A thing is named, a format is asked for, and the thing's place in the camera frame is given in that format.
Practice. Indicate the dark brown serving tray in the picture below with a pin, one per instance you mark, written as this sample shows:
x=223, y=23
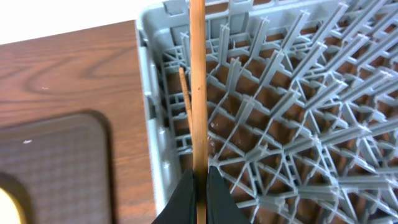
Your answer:
x=60, y=168

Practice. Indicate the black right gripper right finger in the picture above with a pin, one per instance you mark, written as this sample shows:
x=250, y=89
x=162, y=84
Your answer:
x=221, y=207

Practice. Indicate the grey dishwasher rack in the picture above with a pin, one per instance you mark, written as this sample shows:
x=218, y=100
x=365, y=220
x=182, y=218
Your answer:
x=302, y=108

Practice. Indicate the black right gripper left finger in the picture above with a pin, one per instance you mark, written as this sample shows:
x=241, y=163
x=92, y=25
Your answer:
x=182, y=206

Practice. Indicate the yellow plate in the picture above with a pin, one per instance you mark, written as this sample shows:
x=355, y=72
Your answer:
x=11, y=212

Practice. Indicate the wooden chopstick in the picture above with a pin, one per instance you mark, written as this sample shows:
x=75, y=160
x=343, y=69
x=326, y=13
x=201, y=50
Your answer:
x=199, y=107
x=186, y=98

